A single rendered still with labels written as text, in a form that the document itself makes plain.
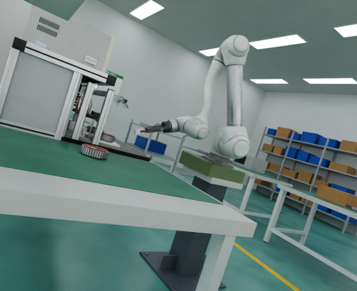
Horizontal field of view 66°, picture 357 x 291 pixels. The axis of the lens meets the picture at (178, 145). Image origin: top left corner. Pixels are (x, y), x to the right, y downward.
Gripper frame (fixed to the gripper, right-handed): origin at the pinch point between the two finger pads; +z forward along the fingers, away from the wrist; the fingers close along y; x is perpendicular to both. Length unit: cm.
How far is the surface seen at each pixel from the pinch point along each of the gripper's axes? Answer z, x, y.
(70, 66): 39, 39, -26
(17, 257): 79, -61, 7
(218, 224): 17, -13, -101
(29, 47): 54, 47, -27
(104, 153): 35, 3, -51
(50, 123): 51, 15, -24
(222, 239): 12, -22, -96
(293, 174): -530, -238, 301
